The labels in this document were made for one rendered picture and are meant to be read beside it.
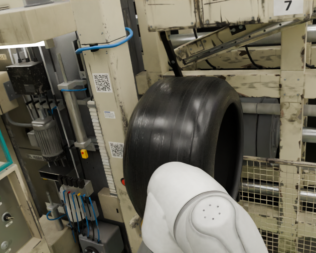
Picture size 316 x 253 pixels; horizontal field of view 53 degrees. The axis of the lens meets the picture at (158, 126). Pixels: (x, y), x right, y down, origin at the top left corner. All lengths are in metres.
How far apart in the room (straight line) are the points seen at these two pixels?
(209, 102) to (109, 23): 0.44
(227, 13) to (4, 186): 1.06
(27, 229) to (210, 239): 1.13
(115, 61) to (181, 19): 0.31
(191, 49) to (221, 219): 1.05
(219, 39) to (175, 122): 0.53
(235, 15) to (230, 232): 0.88
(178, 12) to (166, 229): 0.88
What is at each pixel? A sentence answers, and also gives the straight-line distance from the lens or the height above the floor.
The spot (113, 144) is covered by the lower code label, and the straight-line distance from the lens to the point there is 1.32.
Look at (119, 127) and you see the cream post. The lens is 1.26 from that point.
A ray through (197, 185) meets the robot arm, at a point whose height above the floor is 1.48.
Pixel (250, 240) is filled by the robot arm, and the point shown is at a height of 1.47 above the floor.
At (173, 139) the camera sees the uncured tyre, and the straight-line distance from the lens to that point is 0.97.
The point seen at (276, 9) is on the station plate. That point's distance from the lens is 1.19.
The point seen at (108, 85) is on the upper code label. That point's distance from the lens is 1.20.
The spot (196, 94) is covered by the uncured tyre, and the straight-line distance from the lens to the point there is 1.04.
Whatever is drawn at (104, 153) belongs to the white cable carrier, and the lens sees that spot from 1.39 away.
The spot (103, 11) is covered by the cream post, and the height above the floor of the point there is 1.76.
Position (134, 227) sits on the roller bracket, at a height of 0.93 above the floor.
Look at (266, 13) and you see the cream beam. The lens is 1.20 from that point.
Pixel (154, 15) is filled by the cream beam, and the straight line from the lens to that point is 1.33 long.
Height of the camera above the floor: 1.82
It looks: 24 degrees down
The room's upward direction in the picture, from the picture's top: 9 degrees counter-clockwise
